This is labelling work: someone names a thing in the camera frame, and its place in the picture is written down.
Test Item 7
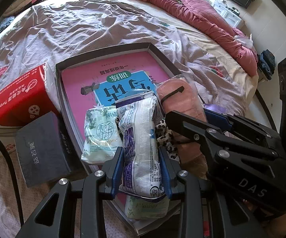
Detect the pink packaged towel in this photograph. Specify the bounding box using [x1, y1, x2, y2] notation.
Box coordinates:
[157, 75, 208, 179]

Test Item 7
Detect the leopard print cloth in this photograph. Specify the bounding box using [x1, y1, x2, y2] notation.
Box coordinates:
[155, 119, 180, 163]

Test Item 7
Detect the white purple plastic pack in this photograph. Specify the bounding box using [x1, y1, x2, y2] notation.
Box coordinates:
[116, 91, 163, 199]

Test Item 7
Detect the dark blue-grey box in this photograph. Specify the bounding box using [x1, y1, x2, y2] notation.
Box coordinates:
[15, 112, 79, 187]

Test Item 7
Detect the dark blue clothes pile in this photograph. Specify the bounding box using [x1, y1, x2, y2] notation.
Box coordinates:
[257, 49, 276, 81]

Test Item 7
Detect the green white tissue pack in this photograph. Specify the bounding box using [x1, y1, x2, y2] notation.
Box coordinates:
[81, 106, 122, 165]

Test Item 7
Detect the white cabinet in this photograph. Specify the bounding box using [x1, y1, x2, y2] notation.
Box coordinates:
[212, 0, 244, 29]

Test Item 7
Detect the pink red rolled comforter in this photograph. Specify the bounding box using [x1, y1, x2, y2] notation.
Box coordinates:
[142, 0, 258, 77]

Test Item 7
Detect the red white tissue box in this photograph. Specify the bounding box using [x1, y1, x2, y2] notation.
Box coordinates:
[0, 62, 59, 154]

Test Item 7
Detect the grey tray with pink book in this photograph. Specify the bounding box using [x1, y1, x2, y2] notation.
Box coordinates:
[55, 42, 208, 236]

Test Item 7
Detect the lilac patterned bed quilt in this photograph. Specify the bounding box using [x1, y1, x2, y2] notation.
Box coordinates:
[0, 0, 258, 115]

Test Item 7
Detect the black cable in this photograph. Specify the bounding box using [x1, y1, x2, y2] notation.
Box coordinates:
[0, 125, 25, 226]

